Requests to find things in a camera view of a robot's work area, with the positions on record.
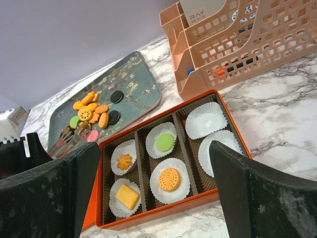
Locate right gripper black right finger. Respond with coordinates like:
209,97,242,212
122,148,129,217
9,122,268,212
209,140,317,238

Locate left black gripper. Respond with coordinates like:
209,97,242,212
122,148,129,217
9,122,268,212
0,132,52,179

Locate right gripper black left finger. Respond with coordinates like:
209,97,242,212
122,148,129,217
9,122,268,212
0,142,101,238

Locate yellow square cookie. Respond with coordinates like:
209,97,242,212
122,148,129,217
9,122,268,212
115,184,140,210

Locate pink round cookie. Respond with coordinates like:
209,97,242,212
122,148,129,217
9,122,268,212
87,130,99,142

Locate brown swirl cookie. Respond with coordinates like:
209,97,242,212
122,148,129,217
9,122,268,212
116,154,132,171

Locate orange cookie tin box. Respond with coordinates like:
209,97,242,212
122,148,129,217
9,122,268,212
83,89,250,231

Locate green round cookie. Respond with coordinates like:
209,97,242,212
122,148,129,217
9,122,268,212
69,116,79,129
156,133,174,152

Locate white paper cup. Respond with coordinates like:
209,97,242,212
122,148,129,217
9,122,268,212
150,158,190,204
198,130,242,177
109,178,141,218
185,102,228,139
146,122,177,159
110,139,137,176

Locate orange lotus slice cookie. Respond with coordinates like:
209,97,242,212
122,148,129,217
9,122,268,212
77,106,93,121

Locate orange round cracker cookie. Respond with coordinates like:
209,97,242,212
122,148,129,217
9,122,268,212
99,113,109,128

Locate orange flower cookie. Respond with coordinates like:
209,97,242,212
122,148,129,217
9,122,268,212
81,91,95,106

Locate black round cookie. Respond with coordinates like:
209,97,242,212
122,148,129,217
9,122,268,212
110,90,124,104
108,110,120,125

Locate floral dark serving tray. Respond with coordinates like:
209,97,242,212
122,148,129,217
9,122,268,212
48,51,161,149

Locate blue capped bottle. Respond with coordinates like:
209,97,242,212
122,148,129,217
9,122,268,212
187,68,195,76

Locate peach plastic desk organizer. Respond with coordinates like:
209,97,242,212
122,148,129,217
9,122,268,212
159,0,317,100

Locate round patterned tape roll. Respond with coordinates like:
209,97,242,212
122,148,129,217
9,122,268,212
231,3,257,25

